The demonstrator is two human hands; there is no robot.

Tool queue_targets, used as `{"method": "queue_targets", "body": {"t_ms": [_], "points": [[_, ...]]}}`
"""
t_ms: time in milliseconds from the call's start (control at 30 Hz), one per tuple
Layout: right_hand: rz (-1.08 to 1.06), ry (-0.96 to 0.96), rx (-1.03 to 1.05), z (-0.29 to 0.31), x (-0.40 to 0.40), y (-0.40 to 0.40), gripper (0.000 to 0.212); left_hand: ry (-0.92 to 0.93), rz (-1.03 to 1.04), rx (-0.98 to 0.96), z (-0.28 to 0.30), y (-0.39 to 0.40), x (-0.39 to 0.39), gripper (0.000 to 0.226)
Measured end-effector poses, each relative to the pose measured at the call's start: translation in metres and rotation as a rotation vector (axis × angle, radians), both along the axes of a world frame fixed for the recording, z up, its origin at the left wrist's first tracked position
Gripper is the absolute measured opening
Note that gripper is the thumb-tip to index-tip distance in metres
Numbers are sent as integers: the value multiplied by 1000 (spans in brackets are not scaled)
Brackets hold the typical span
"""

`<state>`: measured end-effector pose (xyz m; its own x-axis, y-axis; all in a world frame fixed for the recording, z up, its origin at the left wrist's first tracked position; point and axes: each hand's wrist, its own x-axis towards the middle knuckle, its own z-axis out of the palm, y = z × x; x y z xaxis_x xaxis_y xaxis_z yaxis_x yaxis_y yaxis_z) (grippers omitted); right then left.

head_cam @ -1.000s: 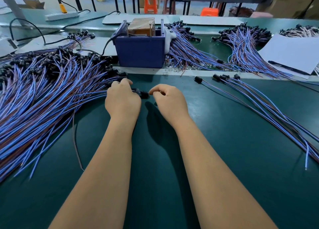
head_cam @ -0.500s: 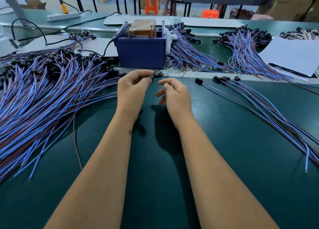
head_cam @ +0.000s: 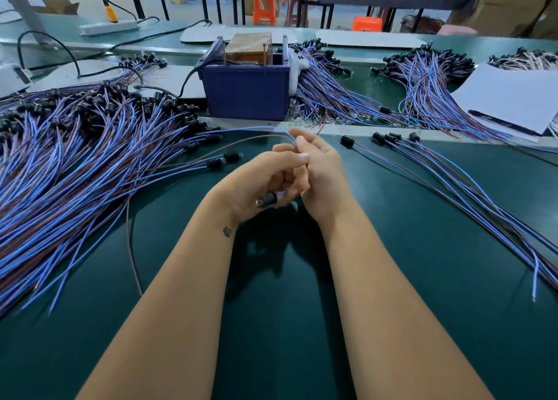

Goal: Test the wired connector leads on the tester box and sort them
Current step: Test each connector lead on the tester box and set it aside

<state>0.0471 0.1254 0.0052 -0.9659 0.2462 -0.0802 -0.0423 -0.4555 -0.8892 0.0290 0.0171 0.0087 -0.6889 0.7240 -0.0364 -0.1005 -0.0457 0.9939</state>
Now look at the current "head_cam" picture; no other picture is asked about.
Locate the grey metal pole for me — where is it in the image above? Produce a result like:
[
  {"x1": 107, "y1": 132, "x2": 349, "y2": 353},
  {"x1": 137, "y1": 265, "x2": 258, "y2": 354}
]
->
[{"x1": 0, "y1": 0, "x2": 49, "y2": 35}]

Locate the person's right forearm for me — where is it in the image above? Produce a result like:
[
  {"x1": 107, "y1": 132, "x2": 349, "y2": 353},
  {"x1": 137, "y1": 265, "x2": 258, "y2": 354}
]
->
[{"x1": 318, "y1": 208, "x2": 495, "y2": 400}]

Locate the loose grey wire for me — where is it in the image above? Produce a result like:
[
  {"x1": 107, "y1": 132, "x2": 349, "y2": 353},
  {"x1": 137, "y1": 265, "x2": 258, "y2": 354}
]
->
[{"x1": 126, "y1": 195, "x2": 143, "y2": 296}]

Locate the brown cardboard block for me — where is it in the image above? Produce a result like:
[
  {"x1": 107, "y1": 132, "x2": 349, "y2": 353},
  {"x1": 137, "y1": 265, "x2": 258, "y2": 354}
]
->
[{"x1": 224, "y1": 33, "x2": 273, "y2": 66}]

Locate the blue plastic tester box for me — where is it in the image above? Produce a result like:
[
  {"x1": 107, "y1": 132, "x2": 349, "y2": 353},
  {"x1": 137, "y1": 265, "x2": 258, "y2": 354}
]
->
[{"x1": 197, "y1": 36, "x2": 292, "y2": 122}]

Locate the person's left hand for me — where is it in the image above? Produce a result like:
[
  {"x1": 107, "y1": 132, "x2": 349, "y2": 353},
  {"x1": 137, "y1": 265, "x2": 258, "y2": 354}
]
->
[{"x1": 209, "y1": 150, "x2": 310, "y2": 226}]

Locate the white paper sheet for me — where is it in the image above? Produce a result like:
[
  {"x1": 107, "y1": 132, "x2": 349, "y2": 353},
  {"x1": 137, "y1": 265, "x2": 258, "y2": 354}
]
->
[{"x1": 450, "y1": 64, "x2": 558, "y2": 137}]

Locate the stack of large cardboard boxes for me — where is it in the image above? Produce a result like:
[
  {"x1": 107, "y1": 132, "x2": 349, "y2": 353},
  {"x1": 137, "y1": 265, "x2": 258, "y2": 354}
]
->
[{"x1": 449, "y1": 0, "x2": 558, "y2": 39}]

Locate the white power strip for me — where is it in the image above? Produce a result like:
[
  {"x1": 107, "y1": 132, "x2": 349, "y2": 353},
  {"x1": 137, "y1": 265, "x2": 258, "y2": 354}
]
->
[{"x1": 80, "y1": 19, "x2": 141, "y2": 37}]

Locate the pink plastic stool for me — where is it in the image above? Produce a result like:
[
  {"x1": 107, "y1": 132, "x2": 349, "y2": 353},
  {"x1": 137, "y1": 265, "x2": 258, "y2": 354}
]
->
[{"x1": 437, "y1": 23, "x2": 479, "y2": 36}]

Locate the black power cable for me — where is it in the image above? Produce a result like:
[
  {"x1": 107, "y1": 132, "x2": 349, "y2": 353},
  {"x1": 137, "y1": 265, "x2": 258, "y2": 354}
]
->
[{"x1": 17, "y1": 18, "x2": 213, "y2": 81}]

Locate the pile of wired lamps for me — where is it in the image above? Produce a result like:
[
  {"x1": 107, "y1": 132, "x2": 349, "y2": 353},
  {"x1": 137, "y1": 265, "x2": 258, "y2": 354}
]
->
[{"x1": 0, "y1": 82, "x2": 245, "y2": 318}]

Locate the person's left forearm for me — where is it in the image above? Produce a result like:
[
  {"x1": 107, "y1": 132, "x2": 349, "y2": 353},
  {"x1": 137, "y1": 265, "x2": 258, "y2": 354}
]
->
[{"x1": 77, "y1": 205, "x2": 254, "y2": 400}]

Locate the white plastic device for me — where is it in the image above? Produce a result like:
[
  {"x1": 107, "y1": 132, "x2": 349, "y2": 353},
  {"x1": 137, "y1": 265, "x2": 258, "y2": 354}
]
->
[{"x1": 0, "y1": 64, "x2": 31, "y2": 100}]

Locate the white flat mat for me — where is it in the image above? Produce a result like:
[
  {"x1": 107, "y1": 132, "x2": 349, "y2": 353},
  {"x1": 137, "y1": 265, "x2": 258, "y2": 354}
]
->
[
  {"x1": 314, "y1": 29, "x2": 430, "y2": 49},
  {"x1": 28, "y1": 60, "x2": 206, "y2": 100},
  {"x1": 180, "y1": 25, "x2": 315, "y2": 45}
]

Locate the black pen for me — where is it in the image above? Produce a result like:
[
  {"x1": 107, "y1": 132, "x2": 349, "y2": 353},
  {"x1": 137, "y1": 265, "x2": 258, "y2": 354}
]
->
[{"x1": 468, "y1": 110, "x2": 543, "y2": 137}]

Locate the person's right hand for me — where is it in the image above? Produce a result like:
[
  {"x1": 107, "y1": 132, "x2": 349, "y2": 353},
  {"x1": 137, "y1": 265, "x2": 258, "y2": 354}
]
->
[{"x1": 272, "y1": 127, "x2": 354, "y2": 231}]

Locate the orange plastic stool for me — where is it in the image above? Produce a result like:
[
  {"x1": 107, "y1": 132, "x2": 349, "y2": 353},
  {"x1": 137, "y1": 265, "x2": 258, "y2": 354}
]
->
[
  {"x1": 351, "y1": 15, "x2": 385, "y2": 32},
  {"x1": 253, "y1": 0, "x2": 278, "y2": 26}
]

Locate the open cardboard box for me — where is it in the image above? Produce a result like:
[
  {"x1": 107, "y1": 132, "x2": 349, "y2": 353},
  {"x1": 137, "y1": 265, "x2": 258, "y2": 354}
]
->
[{"x1": 37, "y1": 0, "x2": 80, "y2": 15}]

